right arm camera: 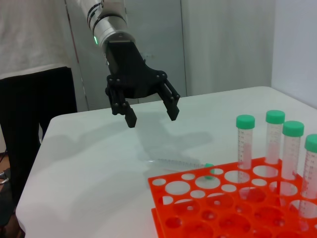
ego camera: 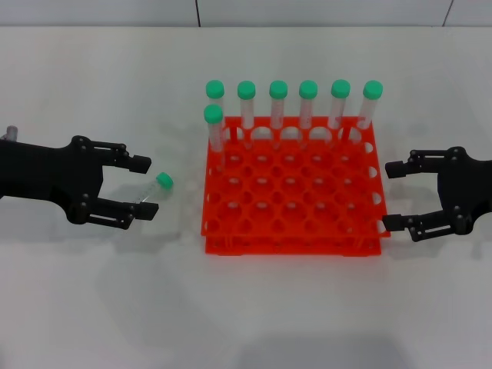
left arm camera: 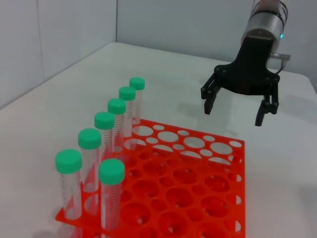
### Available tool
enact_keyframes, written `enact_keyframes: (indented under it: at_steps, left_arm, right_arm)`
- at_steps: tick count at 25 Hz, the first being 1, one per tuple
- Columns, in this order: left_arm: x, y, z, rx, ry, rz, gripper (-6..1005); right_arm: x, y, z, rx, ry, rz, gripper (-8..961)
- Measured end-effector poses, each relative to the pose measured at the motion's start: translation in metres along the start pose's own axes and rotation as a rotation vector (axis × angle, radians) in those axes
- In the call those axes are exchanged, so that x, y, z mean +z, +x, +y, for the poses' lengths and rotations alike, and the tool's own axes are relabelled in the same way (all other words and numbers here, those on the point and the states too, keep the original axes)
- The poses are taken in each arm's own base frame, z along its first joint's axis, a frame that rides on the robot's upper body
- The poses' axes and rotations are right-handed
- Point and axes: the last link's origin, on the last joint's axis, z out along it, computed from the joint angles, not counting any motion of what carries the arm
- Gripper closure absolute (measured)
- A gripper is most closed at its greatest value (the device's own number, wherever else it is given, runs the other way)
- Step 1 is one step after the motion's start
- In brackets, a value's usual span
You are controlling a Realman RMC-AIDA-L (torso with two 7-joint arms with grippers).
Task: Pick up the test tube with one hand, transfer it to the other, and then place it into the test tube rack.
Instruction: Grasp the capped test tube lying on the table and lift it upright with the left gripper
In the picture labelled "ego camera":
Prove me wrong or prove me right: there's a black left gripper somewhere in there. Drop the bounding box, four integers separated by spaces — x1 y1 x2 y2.
0 135 160 231

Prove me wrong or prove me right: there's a clear graduated tube green cap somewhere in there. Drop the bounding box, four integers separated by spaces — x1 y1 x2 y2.
355 79 384 130
236 80 258 149
204 79 228 134
268 79 290 149
298 79 319 149
203 104 228 172
330 78 351 149
135 171 175 204

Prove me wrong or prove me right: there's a red plastic test tube rack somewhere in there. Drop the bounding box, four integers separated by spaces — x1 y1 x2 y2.
200 115 392 257

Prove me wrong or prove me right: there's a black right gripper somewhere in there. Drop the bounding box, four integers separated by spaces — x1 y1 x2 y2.
382 145 492 243

